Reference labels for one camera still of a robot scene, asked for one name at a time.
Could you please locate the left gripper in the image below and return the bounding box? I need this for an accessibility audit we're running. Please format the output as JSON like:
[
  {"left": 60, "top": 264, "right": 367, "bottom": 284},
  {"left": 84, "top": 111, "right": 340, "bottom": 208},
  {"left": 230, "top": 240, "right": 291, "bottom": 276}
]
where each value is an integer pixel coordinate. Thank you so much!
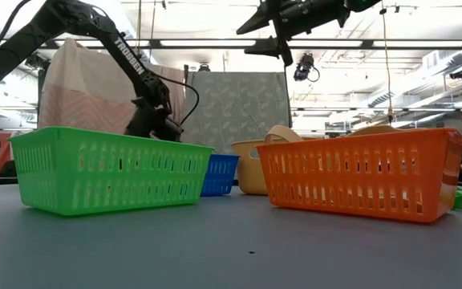
[{"left": 124, "top": 96, "right": 184, "bottom": 143}]

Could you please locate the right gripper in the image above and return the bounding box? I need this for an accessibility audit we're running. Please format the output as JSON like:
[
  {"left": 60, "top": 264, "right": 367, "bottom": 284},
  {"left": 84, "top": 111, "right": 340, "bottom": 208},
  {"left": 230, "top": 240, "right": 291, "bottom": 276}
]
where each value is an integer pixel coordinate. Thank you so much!
[{"left": 237, "top": 0, "right": 352, "bottom": 67}]

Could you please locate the green slotted plastic basket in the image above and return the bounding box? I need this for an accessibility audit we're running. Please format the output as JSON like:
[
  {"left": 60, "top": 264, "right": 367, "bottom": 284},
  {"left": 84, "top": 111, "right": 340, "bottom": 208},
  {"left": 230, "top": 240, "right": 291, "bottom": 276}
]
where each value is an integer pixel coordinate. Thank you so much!
[{"left": 8, "top": 126, "right": 215, "bottom": 217}]

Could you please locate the pink zigzag cloth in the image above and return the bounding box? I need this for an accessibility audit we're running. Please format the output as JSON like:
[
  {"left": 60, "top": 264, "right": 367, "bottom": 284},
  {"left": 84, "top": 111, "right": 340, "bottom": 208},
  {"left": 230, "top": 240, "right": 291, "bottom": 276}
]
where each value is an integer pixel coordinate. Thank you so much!
[{"left": 37, "top": 38, "right": 186, "bottom": 142}]

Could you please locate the grey leaf-print cloth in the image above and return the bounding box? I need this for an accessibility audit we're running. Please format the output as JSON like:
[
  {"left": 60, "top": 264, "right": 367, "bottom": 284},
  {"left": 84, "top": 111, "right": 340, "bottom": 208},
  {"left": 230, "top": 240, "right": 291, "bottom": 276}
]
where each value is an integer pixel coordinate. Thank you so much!
[{"left": 180, "top": 71, "right": 292, "bottom": 181}]

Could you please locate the blue plastic basket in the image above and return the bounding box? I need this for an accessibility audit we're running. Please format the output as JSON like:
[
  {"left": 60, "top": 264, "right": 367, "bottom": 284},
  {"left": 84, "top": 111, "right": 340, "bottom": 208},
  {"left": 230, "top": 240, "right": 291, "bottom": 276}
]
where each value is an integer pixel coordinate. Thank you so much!
[{"left": 201, "top": 153, "right": 241, "bottom": 197}]

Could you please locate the yellow plastic basket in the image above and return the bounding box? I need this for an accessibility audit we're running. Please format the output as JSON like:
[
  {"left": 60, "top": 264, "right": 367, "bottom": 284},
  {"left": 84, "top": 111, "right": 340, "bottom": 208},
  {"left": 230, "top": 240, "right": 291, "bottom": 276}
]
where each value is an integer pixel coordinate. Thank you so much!
[{"left": 231, "top": 124, "right": 400, "bottom": 197}]

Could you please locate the black mounted device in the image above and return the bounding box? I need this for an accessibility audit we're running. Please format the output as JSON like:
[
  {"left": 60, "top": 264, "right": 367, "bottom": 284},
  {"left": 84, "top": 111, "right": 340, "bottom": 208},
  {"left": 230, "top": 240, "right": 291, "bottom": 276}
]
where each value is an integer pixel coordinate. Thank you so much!
[{"left": 24, "top": 51, "right": 51, "bottom": 72}]

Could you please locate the orange slotted plastic basket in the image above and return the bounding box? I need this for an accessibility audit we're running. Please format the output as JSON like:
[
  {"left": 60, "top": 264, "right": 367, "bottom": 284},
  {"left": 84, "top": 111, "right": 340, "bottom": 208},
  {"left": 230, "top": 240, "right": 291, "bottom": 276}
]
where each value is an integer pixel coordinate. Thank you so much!
[{"left": 254, "top": 128, "right": 462, "bottom": 224}]

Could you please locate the red cloth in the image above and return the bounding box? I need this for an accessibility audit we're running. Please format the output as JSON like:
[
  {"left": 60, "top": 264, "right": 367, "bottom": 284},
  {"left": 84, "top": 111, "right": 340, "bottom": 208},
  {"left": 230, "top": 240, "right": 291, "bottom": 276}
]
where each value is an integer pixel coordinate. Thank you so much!
[{"left": 0, "top": 132, "right": 14, "bottom": 177}]

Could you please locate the black hanging camera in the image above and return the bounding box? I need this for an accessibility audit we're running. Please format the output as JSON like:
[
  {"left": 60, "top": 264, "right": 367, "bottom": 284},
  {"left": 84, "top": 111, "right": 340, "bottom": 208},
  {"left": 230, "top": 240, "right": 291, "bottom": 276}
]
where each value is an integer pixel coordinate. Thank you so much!
[{"left": 293, "top": 51, "right": 321, "bottom": 83}]

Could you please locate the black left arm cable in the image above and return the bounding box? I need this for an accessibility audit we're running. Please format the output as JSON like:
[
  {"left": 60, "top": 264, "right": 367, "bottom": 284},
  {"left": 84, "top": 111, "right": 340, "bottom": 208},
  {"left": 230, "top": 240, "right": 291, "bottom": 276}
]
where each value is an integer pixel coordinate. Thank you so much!
[{"left": 152, "top": 72, "right": 201, "bottom": 126}]

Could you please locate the thin hanging cable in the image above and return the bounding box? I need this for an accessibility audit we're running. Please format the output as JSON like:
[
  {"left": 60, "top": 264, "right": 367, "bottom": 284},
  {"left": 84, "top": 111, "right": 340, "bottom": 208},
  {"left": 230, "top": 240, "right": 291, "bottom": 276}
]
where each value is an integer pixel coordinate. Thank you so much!
[{"left": 136, "top": 0, "right": 142, "bottom": 57}]

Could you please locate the yellow hanging cord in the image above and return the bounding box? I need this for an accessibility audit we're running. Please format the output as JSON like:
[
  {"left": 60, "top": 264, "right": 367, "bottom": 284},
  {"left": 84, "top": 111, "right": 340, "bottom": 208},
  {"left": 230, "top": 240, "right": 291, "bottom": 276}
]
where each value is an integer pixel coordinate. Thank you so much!
[{"left": 378, "top": 0, "right": 395, "bottom": 125}]

